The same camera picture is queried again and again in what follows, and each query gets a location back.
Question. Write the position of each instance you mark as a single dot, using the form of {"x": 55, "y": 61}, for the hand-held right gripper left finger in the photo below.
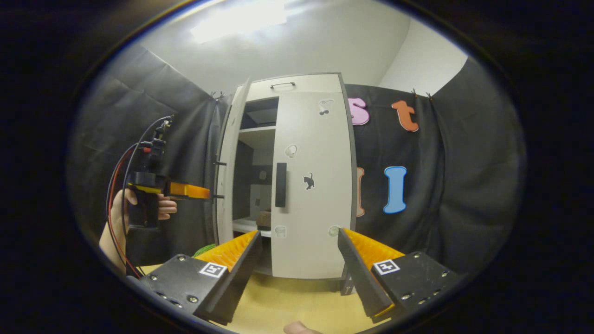
{"x": 241, "y": 273}

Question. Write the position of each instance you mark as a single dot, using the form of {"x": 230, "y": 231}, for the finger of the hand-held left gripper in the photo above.
{"x": 190, "y": 190}

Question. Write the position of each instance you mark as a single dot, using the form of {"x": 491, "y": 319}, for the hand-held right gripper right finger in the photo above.
{"x": 357, "y": 273}

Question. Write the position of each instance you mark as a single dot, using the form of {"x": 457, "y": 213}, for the brown shoe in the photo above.
{"x": 264, "y": 219}

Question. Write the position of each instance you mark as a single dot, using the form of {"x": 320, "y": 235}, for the white shoe cabinet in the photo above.
{"x": 257, "y": 137}

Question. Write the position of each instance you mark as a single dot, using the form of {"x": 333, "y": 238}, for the white cabinet drawer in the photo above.
{"x": 315, "y": 83}

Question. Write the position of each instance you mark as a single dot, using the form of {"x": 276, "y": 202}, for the small green object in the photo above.
{"x": 204, "y": 250}

